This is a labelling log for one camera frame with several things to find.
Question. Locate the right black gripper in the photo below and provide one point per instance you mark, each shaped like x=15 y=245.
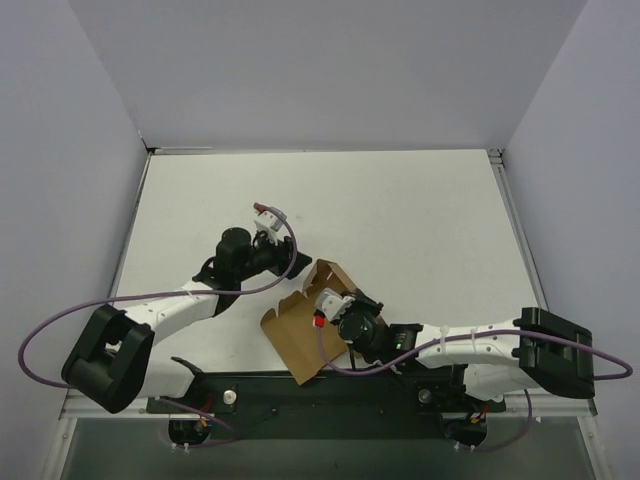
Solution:
x=364 y=300

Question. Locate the aluminium table frame rail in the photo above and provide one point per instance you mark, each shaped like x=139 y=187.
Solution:
x=497 y=164

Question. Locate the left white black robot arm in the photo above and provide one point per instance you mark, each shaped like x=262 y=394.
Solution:
x=111 y=362

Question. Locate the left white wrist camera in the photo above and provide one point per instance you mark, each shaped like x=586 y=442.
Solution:
x=268 y=221

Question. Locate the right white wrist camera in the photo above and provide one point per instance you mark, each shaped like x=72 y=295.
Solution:
x=330 y=306

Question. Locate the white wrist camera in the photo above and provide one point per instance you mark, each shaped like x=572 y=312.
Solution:
x=330 y=306
x=268 y=221

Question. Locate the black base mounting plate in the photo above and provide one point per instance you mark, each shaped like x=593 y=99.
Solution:
x=420 y=404

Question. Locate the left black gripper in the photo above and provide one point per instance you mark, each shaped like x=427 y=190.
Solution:
x=288 y=256

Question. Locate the brown cardboard paper box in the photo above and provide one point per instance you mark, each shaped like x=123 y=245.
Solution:
x=289 y=326

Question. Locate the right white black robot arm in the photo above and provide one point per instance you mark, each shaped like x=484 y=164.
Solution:
x=536 y=350

